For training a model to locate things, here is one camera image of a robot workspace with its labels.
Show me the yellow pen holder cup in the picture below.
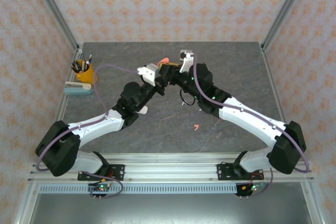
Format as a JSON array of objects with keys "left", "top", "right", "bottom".
[{"left": 72, "top": 60, "right": 96, "bottom": 85}]

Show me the teal beige stapler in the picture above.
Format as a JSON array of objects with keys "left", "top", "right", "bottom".
[{"left": 64, "top": 81, "right": 95, "bottom": 96}]

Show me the small controller circuit board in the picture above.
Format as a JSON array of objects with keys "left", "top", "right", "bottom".
[
  {"left": 88, "top": 182, "right": 113, "bottom": 194},
  {"left": 241, "top": 182, "right": 266, "bottom": 193}
]

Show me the grey metal panel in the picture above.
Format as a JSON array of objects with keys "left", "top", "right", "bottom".
[{"left": 28, "top": 194, "right": 313, "bottom": 224}]

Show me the thin black cable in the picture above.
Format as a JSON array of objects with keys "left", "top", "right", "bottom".
[{"left": 180, "top": 88, "right": 197, "bottom": 107}]

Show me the purple cable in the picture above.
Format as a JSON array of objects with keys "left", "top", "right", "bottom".
[
  {"left": 35, "top": 63, "right": 140, "bottom": 200},
  {"left": 193, "top": 53, "right": 310, "bottom": 200}
]

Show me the aluminium table side rail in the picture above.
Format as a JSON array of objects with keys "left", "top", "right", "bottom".
[
  {"left": 13, "top": 48, "right": 85, "bottom": 224},
  {"left": 261, "top": 45, "right": 325, "bottom": 224}
]

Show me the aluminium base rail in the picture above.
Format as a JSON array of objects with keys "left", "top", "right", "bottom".
[{"left": 27, "top": 152, "right": 315, "bottom": 183}]

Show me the white slotted cable duct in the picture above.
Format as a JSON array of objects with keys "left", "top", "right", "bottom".
[{"left": 39, "top": 184, "right": 238, "bottom": 195}]

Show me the aluminium frame post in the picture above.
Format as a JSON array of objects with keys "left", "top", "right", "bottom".
[
  {"left": 27, "top": 0, "right": 80, "bottom": 49},
  {"left": 262, "top": 0, "right": 314, "bottom": 51}
]

